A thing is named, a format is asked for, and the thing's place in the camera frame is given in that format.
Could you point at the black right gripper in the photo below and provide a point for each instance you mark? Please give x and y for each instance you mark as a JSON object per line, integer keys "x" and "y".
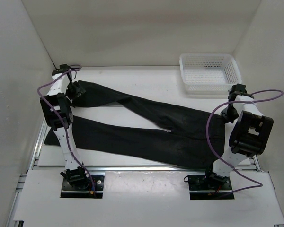
{"x": 230, "y": 118}

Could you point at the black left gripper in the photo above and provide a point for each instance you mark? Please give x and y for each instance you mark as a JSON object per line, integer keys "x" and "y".
{"x": 79, "y": 91}

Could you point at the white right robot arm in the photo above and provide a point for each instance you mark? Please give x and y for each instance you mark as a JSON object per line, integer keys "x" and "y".
{"x": 248, "y": 138}

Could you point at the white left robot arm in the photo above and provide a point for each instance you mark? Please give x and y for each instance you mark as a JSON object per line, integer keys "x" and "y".
{"x": 55, "y": 100}

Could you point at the white plastic basket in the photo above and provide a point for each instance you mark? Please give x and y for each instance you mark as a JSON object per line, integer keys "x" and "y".
{"x": 208, "y": 73}

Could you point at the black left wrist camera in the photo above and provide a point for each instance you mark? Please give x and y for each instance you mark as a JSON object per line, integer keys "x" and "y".
{"x": 62, "y": 68}

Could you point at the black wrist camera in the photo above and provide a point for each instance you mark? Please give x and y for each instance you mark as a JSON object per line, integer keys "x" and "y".
{"x": 62, "y": 68}
{"x": 235, "y": 90}

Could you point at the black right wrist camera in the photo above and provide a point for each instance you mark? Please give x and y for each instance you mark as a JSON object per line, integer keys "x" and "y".
{"x": 235, "y": 90}

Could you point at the aluminium frame rail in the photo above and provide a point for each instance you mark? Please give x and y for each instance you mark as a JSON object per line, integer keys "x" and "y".
{"x": 140, "y": 168}

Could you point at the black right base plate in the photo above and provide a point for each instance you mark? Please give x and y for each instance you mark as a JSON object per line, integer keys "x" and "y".
{"x": 202, "y": 187}

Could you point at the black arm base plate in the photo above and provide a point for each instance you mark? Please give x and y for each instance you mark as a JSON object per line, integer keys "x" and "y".
{"x": 84, "y": 191}

